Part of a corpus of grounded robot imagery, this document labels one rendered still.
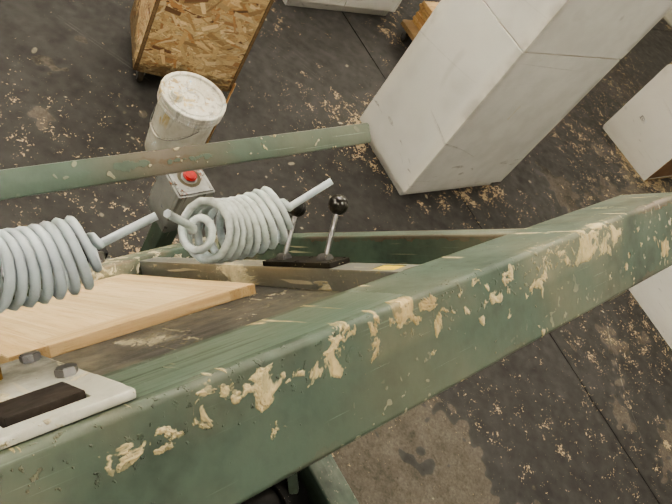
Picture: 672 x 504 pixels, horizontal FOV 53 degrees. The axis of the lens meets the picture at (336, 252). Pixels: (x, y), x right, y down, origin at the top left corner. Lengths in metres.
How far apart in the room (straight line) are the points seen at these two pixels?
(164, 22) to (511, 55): 1.60
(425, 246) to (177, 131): 1.93
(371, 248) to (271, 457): 0.95
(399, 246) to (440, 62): 2.32
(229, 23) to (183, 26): 0.21
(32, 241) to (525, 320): 0.49
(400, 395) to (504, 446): 2.75
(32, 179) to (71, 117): 2.83
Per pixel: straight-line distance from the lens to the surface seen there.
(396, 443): 2.99
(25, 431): 0.45
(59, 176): 0.52
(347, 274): 1.13
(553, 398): 3.72
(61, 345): 1.11
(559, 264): 0.81
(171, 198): 1.95
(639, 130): 5.98
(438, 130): 3.61
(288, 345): 0.52
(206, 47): 3.46
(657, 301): 4.72
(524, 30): 3.31
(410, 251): 1.35
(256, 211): 0.65
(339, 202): 1.21
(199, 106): 3.09
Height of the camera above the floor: 2.33
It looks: 44 degrees down
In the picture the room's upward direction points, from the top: 39 degrees clockwise
